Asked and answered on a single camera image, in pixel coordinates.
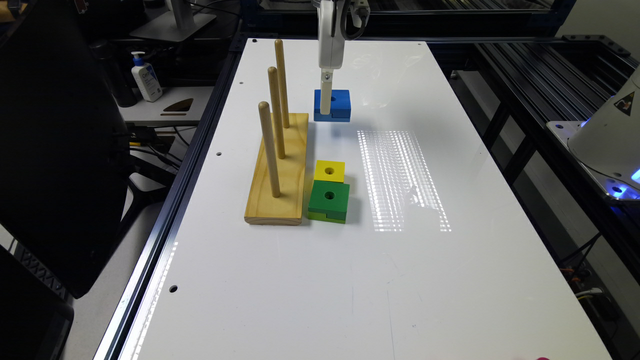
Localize green wooden block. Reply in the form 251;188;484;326
308;180;350;224

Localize far wooden peg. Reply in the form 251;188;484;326
274;39;290;128

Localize wooden peg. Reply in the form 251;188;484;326
268;66;286;159
274;39;290;128
258;101;281;198

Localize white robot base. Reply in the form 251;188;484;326
547;71;639;205

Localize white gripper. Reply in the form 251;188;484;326
317;0;371;115

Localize near wooden peg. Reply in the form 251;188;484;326
258;101;281;198

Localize silver monitor stand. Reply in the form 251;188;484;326
129;0;217;42

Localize yellow wooden block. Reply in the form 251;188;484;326
314;160;345;183

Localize white lotion pump bottle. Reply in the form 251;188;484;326
131;51;163;102

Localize middle wooden peg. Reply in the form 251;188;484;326
268;66;286;159

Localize wooden peg base board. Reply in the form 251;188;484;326
244;113;309;226

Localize black monitor back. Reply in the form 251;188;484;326
1;0;130;298

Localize blue wooden block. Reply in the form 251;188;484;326
314;89;351;122

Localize black aluminium frame rail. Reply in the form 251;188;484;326
94;32;249;360

